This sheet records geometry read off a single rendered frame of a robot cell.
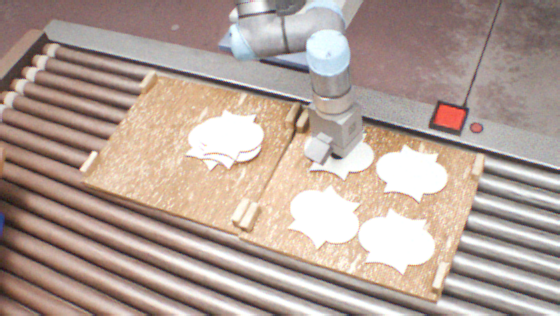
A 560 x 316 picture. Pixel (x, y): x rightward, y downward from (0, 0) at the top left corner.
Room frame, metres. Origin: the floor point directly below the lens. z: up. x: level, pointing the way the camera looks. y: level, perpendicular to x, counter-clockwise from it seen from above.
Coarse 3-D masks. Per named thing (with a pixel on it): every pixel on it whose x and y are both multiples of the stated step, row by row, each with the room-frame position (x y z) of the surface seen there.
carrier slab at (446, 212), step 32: (288, 160) 0.86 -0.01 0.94; (448, 160) 0.77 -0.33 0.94; (288, 192) 0.78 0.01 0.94; (352, 192) 0.74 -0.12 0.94; (448, 192) 0.69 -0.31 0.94; (256, 224) 0.71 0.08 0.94; (288, 224) 0.70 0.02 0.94; (448, 224) 0.62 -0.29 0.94; (288, 256) 0.64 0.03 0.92; (320, 256) 0.61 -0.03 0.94; (352, 256) 0.60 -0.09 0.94; (448, 256) 0.55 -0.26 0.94; (416, 288) 0.50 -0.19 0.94
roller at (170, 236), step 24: (48, 192) 0.93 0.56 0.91; (72, 192) 0.91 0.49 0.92; (96, 216) 0.84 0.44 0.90; (120, 216) 0.81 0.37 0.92; (168, 240) 0.73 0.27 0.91; (192, 240) 0.72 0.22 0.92; (216, 264) 0.66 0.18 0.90; (240, 264) 0.64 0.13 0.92; (264, 264) 0.63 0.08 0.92; (288, 288) 0.57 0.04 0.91; (312, 288) 0.56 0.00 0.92; (336, 288) 0.55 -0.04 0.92; (360, 312) 0.49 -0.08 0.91; (384, 312) 0.48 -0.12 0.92; (408, 312) 0.47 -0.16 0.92
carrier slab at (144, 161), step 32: (160, 96) 1.13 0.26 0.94; (192, 96) 1.11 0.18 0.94; (224, 96) 1.08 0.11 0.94; (256, 96) 1.06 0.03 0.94; (128, 128) 1.05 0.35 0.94; (160, 128) 1.03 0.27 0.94; (192, 128) 1.00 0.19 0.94; (288, 128) 0.94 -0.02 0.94; (128, 160) 0.95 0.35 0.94; (160, 160) 0.93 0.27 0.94; (192, 160) 0.91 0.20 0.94; (256, 160) 0.87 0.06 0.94; (128, 192) 0.86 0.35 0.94; (160, 192) 0.84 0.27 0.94; (192, 192) 0.83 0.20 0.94; (224, 192) 0.81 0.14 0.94; (256, 192) 0.79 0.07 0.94; (224, 224) 0.73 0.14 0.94
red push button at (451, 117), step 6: (438, 108) 0.92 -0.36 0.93; (444, 108) 0.92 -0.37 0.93; (450, 108) 0.91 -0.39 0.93; (438, 114) 0.90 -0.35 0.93; (444, 114) 0.90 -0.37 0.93; (450, 114) 0.90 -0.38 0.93; (456, 114) 0.89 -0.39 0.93; (462, 114) 0.89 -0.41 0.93; (438, 120) 0.89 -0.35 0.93; (444, 120) 0.88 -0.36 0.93; (450, 120) 0.88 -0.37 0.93; (456, 120) 0.88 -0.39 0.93; (450, 126) 0.86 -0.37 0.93; (456, 126) 0.86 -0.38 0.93
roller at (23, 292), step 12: (0, 276) 0.72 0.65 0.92; (12, 276) 0.72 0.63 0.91; (0, 288) 0.69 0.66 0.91; (12, 288) 0.68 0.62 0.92; (24, 288) 0.68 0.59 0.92; (36, 288) 0.68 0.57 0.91; (24, 300) 0.65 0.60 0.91; (36, 300) 0.64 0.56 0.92; (48, 300) 0.64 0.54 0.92; (48, 312) 0.61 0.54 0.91; (60, 312) 0.61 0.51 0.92; (72, 312) 0.60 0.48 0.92; (84, 312) 0.60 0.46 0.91
